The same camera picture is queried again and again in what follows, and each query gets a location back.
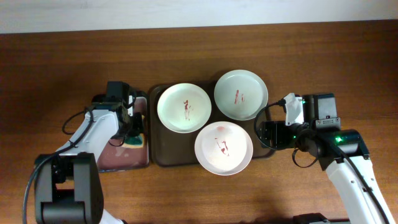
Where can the white plate bottom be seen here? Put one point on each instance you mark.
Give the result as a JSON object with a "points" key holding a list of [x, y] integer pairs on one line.
{"points": [[223, 148]]}

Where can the large brown serving tray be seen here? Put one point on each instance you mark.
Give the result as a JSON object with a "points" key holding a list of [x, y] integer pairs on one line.
{"points": [[170, 149]]}

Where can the small black tray with water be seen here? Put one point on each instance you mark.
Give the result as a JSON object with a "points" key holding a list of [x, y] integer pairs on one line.
{"points": [[117, 158]]}

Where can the white plate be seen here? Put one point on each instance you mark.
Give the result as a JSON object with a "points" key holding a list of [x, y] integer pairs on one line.
{"points": [[223, 148], [184, 108], [240, 94]]}

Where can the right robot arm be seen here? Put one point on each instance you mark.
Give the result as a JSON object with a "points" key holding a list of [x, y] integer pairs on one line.
{"points": [[312, 125]]}

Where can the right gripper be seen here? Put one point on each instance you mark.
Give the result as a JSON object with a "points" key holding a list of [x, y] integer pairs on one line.
{"points": [[278, 127]]}

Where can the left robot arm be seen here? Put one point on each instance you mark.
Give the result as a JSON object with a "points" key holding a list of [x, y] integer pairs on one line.
{"points": [[66, 183]]}

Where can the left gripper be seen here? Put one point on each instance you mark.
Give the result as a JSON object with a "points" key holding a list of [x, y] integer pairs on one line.
{"points": [[137, 117]]}

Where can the green yellow sponge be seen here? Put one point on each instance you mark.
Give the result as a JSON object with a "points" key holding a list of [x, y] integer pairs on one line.
{"points": [[135, 142]]}

